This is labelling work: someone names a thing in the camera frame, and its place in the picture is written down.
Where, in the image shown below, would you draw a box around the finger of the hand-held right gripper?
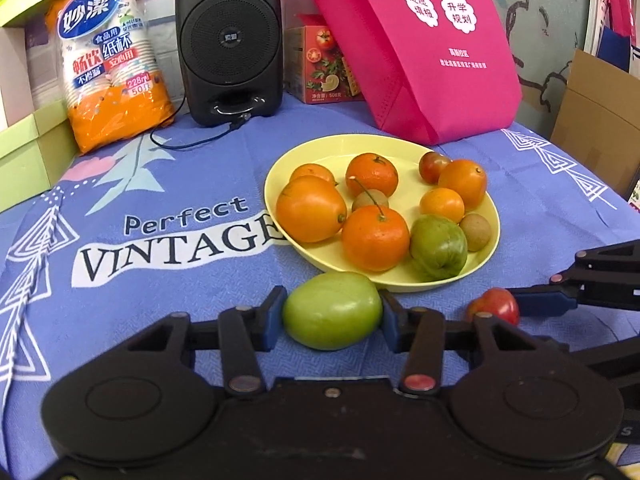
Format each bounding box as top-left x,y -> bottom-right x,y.
565,342 -> 640,386
505,240 -> 640,318

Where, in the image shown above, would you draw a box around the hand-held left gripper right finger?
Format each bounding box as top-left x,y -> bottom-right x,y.
377,290 -> 551,396

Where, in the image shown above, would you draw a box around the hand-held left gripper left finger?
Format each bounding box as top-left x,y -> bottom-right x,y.
125,285 -> 289,397

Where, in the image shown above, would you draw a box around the smooth green fruit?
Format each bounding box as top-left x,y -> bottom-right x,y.
282,272 -> 383,351

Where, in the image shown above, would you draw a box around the yellow plastic plate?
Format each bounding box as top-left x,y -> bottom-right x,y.
263,134 -> 501,293

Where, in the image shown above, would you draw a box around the ribbed green fruit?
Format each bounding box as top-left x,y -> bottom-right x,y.
410,214 -> 469,282

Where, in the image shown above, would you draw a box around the orange mandarin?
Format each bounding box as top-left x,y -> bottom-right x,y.
290,162 -> 338,187
342,205 -> 411,272
346,152 -> 399,197

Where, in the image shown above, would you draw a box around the large smooth orange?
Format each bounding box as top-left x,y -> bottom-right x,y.
276,175 -> 347,243

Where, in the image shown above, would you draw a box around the brown longan with stem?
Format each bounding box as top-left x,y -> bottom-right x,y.
348,176 -> 390,212

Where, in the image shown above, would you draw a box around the small smooth orange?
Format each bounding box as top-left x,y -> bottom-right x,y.
419,187 -> 466,224
438,159 -> 487,211

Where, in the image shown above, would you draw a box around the red green tomato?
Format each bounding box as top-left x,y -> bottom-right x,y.
418,151 -> 453,184

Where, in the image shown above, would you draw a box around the blue printed tablecloth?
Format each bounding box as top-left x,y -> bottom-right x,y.
0,95 -> 640,480

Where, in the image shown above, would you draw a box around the folded cardboard boxes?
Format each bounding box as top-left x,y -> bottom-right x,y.
550,49 -> 640,201

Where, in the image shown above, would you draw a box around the red snack box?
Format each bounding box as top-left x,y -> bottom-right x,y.
284,25 -> 366,105

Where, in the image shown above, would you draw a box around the pink tote bag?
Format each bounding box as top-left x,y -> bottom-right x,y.
290,0 -> 522,146

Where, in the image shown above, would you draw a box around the black speaker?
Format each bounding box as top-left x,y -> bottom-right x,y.
175,0 -> 283,127

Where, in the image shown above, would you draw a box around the light green flat box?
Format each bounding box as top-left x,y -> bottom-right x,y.
0,110 -> 77,213

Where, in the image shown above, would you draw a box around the pink and blue bag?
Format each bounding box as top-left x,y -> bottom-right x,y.
595,0 -> 640,71

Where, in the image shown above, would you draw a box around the orange paper cup pack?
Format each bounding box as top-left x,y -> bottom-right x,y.
46,0 -> 176,156

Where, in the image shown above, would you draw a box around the white cup box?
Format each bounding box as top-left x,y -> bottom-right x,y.
0,25 -> 37,128

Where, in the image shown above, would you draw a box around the black speaker cable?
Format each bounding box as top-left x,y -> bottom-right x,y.
150,114 -> 251,150

